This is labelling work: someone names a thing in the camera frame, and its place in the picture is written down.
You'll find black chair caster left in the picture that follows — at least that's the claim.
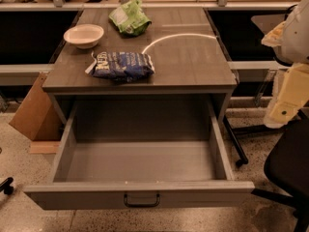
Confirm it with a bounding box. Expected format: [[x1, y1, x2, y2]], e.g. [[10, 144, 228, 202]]
[[0, 177, 14, 195]]

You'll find blue chip bag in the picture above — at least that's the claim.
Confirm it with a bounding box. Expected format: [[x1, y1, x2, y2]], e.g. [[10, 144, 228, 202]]
[[85, 51, 155, 82]]

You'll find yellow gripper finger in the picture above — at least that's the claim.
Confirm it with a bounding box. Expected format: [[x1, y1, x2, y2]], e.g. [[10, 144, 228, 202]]
[[261, 21, 285, 47], [264, 64, 309, 129]]

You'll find open grey top drawer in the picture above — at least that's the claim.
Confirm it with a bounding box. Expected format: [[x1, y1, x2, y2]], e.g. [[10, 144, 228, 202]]
[[24, 96, 254, 210]]

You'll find brown cardboard box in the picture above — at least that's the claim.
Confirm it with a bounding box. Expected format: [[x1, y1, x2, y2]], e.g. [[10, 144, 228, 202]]
[[9, 72, 63, 141]]

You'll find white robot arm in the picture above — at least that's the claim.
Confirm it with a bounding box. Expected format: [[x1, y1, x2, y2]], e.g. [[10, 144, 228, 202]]
[[262, 0, 309, 129]]

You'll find black table leg with caster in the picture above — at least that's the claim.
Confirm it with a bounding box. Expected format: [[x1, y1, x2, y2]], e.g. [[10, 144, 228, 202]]
[[223, 117, 248, 167]]

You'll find black office chair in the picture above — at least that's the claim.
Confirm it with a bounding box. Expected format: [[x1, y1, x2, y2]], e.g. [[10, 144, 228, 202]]
[[252, 118, 309, 232]]

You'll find grey drawer cabinet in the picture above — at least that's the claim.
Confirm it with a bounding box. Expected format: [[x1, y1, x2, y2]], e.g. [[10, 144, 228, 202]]
[[43, 7, 237, 119]]

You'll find black drawer handle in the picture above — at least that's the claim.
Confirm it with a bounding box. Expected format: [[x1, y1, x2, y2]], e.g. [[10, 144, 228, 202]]
[[124, 194, 160, 208]]

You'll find green chip bag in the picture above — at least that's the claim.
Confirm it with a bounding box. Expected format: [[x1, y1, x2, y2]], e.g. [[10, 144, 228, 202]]
[[109, 0, 152, 37]]

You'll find white bowl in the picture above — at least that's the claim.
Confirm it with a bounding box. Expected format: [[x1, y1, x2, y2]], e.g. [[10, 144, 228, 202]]
[[64, 24, 104, 49]]

